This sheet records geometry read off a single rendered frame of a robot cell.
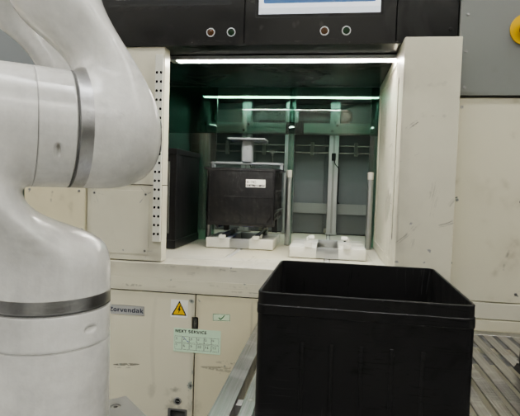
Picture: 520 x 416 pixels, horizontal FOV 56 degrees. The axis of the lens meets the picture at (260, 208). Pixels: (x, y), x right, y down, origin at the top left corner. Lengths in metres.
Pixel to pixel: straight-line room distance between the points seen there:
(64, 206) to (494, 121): 1.05
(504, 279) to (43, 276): 1.00
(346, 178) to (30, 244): 1.69
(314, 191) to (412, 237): 0.98
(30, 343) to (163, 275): 0.76
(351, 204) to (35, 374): 1.69
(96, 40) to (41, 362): 0.32
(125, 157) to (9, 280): 0.16
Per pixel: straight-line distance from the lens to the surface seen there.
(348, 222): 2.06
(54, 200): 1.35
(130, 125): 0.50
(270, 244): 1.49
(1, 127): 0.48
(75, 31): 0.56
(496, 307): 1.24
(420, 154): 1.12
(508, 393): 0.90
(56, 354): 0.51
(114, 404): 0.76
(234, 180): 1.50
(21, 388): 0.53
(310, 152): 2.04
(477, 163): 1.20
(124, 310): 1.30
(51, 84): 0.50
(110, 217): 1.29
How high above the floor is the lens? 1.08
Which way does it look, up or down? 3 degrees down
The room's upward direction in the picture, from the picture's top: 2 degrees clockwise
